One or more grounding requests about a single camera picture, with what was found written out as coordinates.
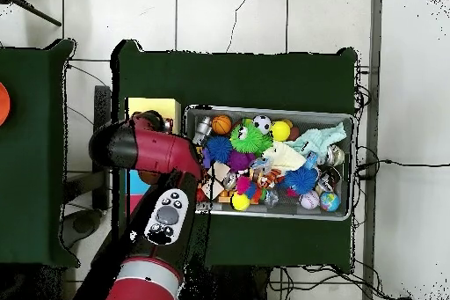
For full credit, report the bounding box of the mint waffle cloth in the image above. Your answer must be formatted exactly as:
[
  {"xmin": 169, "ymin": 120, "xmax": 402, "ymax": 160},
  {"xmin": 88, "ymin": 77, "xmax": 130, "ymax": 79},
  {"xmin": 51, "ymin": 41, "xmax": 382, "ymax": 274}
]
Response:
[{"xmin": 285, "ymin": 121, "xmax": 348, "ymax": 160}]

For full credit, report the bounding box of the small orange basketball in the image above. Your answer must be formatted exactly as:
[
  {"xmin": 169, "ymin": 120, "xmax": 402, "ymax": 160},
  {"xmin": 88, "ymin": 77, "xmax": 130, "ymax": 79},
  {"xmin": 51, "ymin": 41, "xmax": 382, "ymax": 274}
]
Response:
[{"xmin": 211, "ymin": 114, "xmax": 233, "ymax": 136}]

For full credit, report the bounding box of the black cable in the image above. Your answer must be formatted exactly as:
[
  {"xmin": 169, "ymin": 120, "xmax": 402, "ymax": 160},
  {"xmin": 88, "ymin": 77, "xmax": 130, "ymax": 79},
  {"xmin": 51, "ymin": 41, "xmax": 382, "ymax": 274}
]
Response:
[{"xmin": 352, "ymin": 144, "xmax": 450, "ymax": 181}]

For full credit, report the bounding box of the cream waffle cloth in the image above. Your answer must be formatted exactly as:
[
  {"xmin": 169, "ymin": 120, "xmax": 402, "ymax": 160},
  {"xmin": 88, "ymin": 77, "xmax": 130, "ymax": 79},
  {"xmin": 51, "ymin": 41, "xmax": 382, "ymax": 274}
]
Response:
[{"xmin": 262, "ymin": 139, "xmax": 308, "ymax": 172}]

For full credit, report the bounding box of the wooden box with three holes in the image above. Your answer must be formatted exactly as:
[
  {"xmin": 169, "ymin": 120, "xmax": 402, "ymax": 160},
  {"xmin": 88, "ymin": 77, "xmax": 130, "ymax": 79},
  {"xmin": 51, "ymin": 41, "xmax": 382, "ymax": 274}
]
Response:
[{"xmin": 124, "ymin": 97, "xmax": 183, "ymax": 216}]

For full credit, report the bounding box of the orange disc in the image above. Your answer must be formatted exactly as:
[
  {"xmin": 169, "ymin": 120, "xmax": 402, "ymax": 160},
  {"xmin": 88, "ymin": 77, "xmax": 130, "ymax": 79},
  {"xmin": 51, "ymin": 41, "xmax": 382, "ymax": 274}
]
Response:
[{"xmin": 0, "ymin": 82, "xmax": 11, "ymax": 127}]

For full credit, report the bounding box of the shallow mesh bin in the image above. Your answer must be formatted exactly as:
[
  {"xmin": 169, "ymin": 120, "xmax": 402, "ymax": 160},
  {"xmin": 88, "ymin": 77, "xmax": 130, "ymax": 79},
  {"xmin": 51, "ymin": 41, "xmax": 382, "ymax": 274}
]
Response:
[{"xmin": 182, "ymin": 104, "xmax": 355, "ymax": 222}]

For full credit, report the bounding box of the small globe ball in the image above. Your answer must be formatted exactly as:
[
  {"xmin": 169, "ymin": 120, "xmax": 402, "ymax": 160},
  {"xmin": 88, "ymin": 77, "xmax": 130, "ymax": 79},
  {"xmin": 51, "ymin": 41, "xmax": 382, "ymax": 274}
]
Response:
[{"xmin": 318, "ymin": 191, "xmax": 341, "ymax": 213}]

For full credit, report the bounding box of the small soccer ball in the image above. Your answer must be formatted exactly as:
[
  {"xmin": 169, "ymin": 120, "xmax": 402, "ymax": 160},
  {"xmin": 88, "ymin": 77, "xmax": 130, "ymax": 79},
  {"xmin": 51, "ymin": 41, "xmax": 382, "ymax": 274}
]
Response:
[{"xmin": 252, "ymin": 114, "xmax": 273, "ymax": 135}]

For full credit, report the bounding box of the blue spiky ball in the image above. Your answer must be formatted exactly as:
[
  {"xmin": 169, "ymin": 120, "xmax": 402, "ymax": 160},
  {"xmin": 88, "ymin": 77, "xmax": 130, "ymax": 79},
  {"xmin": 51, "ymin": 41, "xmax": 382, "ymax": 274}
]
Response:
[
  {"xmin": 283, "ymin": 165, "xmax": 319, "ymax": 195},
  {"xmin": 204, "ymin": 135, "xmax": 234, "ymax": 164}
]

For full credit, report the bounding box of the dark green table cloth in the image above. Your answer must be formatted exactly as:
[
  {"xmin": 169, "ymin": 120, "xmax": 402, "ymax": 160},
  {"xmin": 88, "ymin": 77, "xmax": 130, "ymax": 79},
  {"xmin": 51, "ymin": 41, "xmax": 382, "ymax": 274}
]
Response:
[
  {"xmin": 0, "ymin": 39, "xmax": 80, "ymax": 267},
  {"xmin": 110, "ymin": 39, "xmax": 359, "ymax": 274}
]

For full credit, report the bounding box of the black rod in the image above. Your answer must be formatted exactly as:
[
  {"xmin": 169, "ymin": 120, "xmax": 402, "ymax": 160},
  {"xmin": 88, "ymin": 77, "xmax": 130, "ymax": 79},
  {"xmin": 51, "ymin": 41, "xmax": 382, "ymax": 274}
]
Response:
[{"xmin": 8, "ymin": 0, "xmax": 63, "ymax": 28}]

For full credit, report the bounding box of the plain yellow ball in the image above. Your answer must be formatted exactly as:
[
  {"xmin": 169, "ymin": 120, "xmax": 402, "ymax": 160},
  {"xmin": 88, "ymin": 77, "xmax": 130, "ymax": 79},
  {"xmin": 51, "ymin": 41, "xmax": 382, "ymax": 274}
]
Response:
[{"xmin": 270, "ymin": 121, "xmax": 292, "ymax": 142}]

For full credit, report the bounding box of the green spiky puffer toy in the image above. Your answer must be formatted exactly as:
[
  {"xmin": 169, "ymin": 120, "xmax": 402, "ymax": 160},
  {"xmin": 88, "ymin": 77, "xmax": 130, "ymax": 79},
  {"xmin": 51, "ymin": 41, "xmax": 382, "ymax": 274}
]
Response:
[{"xmin": 229, "ymin": 119, "xmax": 274, "ymax": 155}]

